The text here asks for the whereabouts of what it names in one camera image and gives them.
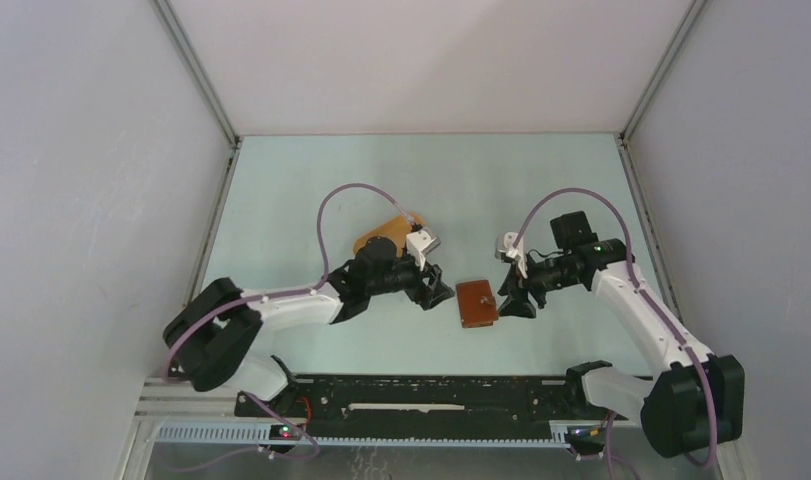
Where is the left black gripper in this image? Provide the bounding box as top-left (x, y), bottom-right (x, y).
top-left (366, 247), bottom-right (453, 310)

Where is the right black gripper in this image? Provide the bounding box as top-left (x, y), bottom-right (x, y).
top-left (497, 251), bottom-right (580, 320)

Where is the brown leather card holder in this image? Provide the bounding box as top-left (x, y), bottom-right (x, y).
top-left (455, 279), bottom-right (498, 329)

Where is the orange plastic card tray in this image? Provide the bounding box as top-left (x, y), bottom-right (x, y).
top-left (353, 213), bottom-right (425, 262)

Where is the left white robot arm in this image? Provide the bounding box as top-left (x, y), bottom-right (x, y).
top-left (162, 237), bottom-right (455, 417)

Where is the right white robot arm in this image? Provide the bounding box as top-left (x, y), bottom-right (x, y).
top-left (496, 211), bottom-right (745, 458)

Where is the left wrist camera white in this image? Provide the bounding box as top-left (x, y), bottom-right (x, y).
top-left (405, 227), bottom-right (441, 271)

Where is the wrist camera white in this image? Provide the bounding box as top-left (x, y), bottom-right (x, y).
top-left (405, 227), bottom-right (441, 271)
top-left (495, 232), bottom-right (528, 278)

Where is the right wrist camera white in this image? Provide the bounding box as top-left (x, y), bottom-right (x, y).
top-left (495, 232), bottom-right (528, 278)

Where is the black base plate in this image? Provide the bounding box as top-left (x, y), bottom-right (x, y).
top-left (269, 374), bottom-right (607, 442)

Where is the aluminium frame rail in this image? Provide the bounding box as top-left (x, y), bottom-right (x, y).
top-left (135, 375), bottom-right (606, 424)

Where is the white cable duct strip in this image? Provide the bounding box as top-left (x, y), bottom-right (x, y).
top-left (154, 422), bottom-right (569, 448)

